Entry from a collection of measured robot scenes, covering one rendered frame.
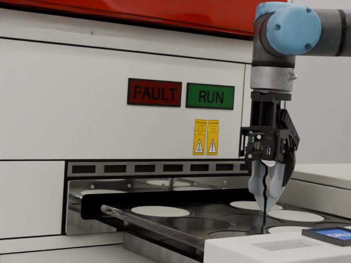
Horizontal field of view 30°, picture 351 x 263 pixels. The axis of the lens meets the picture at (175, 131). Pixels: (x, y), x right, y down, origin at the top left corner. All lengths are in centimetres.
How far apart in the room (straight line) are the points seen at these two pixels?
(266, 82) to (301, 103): 245
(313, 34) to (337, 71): 275
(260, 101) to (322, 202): 25
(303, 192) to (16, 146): 56
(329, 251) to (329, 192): 63
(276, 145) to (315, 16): 24
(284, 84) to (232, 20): 20
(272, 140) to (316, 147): 257
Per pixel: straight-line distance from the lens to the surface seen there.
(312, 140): 365
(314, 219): 116
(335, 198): 125
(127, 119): 119
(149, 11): 116
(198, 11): 122
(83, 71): 114
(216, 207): 120
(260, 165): 118
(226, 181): 132
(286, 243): 67
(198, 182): 128
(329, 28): 105
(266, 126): 113
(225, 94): 131
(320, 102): 368
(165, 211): 112
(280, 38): 101
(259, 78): 113
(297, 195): 132
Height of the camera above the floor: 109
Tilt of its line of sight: 3 degrees down
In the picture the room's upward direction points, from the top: 4 degrees clockwise
